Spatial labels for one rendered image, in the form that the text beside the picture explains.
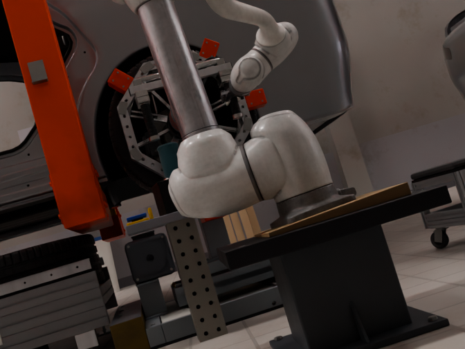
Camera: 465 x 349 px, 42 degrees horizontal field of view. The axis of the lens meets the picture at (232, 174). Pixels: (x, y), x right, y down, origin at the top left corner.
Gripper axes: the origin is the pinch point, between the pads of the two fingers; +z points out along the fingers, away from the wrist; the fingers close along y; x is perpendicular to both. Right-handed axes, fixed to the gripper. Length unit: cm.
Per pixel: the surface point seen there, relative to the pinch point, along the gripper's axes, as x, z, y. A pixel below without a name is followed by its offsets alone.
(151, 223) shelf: -39, -24, -45
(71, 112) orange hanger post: 12, 6, -62
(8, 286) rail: -45, 15, -103
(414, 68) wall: 85, 516, 368
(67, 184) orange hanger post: -15, 6, -71
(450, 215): -69, -7, 69
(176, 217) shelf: -40, -24, -36
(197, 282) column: -63, -21, -35
